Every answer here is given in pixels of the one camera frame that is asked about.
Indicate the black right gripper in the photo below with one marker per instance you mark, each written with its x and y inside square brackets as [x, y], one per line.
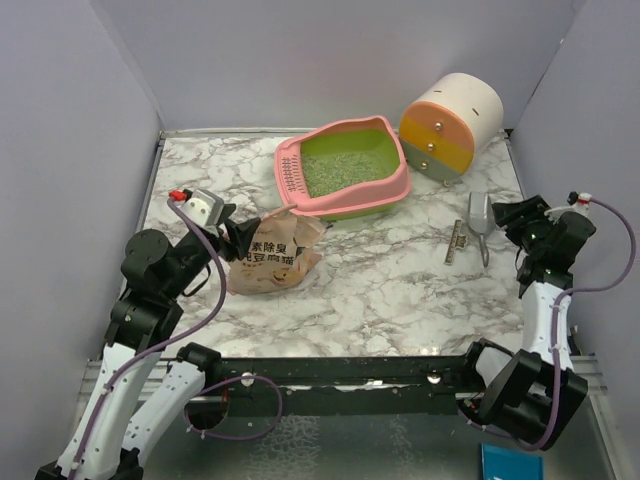
[516, 215]

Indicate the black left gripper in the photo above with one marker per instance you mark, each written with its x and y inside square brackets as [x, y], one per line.
[243, 234]

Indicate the metal litter scoop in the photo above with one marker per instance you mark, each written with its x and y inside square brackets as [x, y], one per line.
[480, 221]

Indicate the pink cat litter bag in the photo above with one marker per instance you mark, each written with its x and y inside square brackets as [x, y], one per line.
[281, 254]

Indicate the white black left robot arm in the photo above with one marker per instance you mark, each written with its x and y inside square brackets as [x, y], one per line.
[117, 431]

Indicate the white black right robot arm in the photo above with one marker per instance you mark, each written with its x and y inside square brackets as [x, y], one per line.
[530, 395]

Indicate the pink green litter box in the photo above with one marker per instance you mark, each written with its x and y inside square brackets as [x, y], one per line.
[369, 134]

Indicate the orange drawer storage cabinet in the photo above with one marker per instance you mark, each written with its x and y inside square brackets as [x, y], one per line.
[442, 131]

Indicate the black base crossbar plate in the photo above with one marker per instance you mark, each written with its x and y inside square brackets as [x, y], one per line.
[329, 386]

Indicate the blue card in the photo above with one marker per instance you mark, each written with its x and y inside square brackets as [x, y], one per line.
[503, 464]

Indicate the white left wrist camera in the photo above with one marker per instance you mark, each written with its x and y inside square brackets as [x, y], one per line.
[202, 207]

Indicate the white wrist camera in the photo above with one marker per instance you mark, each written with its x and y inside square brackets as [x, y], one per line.
[577, 203]
[202, 207]

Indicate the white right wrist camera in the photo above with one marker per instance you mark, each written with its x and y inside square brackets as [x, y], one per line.
[577, 203]

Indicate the aluminium frame rail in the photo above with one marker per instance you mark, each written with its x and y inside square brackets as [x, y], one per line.
[586, 367]

